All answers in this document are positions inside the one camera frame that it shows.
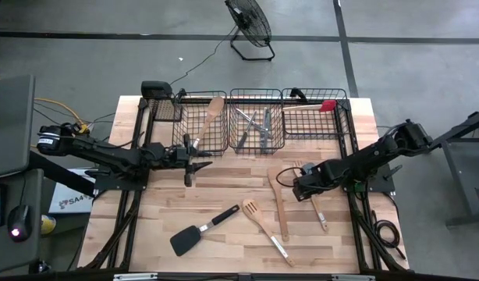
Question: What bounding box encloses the silver frame bracket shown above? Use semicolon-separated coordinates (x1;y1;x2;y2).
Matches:
113;272;158;281
332;274;376;281

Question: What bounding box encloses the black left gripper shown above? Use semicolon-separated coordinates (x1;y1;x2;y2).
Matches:
167;133;215;188

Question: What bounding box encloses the wooden fork spatula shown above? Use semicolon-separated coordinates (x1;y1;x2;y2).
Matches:
293;159;330;234

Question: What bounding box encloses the black computer mouse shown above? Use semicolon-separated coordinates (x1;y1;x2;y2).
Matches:
6;204;32;244

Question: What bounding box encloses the black wire basket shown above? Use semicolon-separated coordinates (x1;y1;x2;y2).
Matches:
172;90;229;157
228;88;286;156
281;87;349;141

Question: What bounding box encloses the grey computer desk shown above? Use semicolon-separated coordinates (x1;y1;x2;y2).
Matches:
0;73;44;274

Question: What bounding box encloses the grey metal stand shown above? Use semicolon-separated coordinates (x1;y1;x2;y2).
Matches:
430;105;479;228

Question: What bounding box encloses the coiled black cable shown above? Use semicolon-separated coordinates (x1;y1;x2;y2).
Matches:
371;208;407;261

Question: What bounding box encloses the slotted wooden spoon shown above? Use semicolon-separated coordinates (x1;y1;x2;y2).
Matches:
241;198;297;269

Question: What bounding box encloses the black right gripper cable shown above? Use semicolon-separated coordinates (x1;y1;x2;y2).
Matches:
275;166;305;190

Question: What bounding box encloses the white cardboard box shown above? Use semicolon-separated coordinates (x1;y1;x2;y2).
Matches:
48;167;97;215

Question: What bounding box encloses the black turner spatula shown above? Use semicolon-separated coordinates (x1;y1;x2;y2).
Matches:
169;204;241;258

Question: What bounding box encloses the yellow hanging cable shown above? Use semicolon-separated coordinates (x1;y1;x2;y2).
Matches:
0;69;90;132

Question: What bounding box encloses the black clip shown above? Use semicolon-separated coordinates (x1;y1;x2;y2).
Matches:
289;87;308;104

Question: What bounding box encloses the yellow round container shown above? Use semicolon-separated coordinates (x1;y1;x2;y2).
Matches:
40;214;58;236

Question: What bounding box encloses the black fan cable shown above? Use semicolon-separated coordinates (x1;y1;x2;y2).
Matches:
169;23;240;87

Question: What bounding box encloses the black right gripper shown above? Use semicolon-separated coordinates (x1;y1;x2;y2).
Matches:
292;161;339;203

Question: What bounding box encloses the shiny steel cutlery piece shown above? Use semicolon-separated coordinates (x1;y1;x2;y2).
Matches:
260;106;272;152

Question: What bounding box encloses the black metal rig frame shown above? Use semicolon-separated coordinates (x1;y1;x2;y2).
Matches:
77;95;410;274

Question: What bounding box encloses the black floor fan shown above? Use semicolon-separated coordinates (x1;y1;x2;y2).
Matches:
224;0;276;62

